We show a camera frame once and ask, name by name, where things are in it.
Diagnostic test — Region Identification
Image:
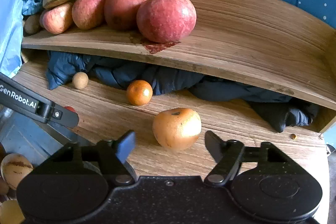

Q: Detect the brown longan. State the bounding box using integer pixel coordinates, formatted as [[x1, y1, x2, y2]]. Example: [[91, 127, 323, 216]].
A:
[[72, 72, 89, 90], [0, 177, 9, 196]]

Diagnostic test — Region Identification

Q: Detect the large orange persimmon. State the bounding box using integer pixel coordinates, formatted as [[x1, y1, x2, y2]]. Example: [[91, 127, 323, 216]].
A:
[[152, 108, 202, 151]]

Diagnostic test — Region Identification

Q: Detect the small orange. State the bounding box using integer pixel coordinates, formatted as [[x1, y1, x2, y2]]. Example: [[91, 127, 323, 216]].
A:
[[126, 80, 153, 106]]

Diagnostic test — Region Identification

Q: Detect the yellow lemon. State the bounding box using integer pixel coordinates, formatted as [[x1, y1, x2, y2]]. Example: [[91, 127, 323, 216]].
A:
[[0, 200, 25, 224]]

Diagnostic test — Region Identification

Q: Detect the metal baking tray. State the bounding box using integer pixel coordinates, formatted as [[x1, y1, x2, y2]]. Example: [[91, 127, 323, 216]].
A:
[[1, 106, 93, 166]]

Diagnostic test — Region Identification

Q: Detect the dark blue jacket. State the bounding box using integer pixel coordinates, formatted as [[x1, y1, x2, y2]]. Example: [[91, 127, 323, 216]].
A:
[[46, 51, 319, 132]]

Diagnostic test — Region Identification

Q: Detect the left brown kiwi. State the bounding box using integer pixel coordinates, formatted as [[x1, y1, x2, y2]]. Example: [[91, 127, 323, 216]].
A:
[[23, 14, 41, 35]]

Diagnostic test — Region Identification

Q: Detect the leftmost pale red apple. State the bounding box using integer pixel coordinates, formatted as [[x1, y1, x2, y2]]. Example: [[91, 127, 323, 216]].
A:
[[42, 2, 74, 35]]

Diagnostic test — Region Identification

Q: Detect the pale red apple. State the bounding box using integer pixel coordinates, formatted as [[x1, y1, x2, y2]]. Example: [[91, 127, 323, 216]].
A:
[[42, 2, 74, 35], [72, 0, 106, 30]]

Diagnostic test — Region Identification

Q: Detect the curved wooden shelf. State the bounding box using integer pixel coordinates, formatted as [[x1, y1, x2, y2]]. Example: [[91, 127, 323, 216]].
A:
[[22, 0, 335, 132]]

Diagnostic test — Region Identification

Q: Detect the dark red apple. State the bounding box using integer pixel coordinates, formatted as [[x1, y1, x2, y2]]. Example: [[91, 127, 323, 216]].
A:
[[104, 0, 147, 31]]

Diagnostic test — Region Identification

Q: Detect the light blue hanging garment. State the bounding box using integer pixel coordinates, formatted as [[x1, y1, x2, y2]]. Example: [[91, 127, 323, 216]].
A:
[[0, 0, 51, 79]]

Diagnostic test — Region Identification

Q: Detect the rightmost red apple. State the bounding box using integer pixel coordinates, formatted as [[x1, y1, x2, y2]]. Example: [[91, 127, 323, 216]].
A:
[[137, 0, 197, 43]]

